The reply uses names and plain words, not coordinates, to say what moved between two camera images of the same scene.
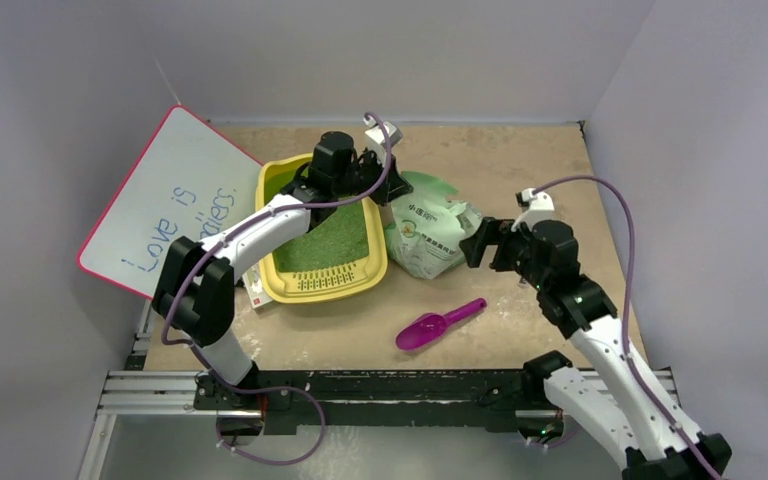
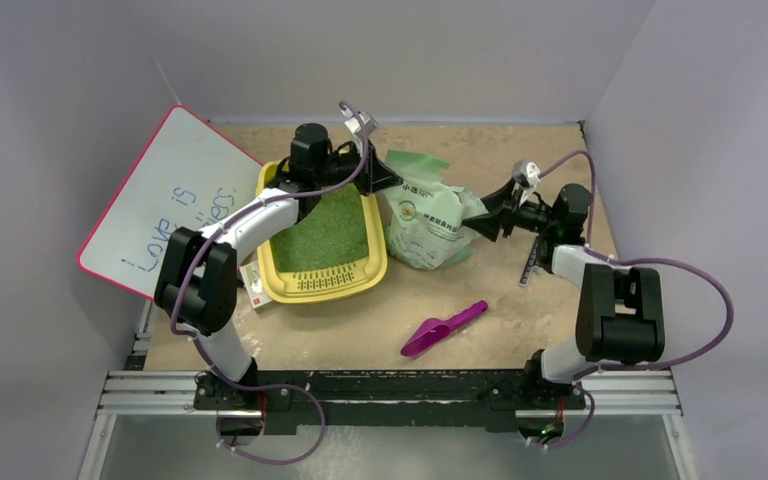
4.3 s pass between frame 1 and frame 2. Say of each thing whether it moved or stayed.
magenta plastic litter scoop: moved
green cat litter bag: moved
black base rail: stayed
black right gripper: moved
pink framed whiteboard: stayed
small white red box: stayed
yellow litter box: stayed
